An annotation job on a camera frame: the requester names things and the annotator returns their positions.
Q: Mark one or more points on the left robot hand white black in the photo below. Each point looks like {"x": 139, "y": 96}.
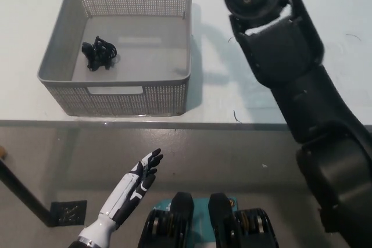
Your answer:
{"x": 128, "y": 190}

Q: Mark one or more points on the black floor plate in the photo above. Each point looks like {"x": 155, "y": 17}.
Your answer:
{"x": 69, "y": 213}

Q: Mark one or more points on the black metal table leg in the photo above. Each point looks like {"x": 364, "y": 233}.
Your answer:
{"x": 26, "y": 192}

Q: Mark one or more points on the small yellow brown object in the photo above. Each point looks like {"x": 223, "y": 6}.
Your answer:
{"x": 2, "y": 151}

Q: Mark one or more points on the grey perforated plastic basket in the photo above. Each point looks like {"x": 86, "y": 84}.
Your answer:
{"x": 145, "y": 56}

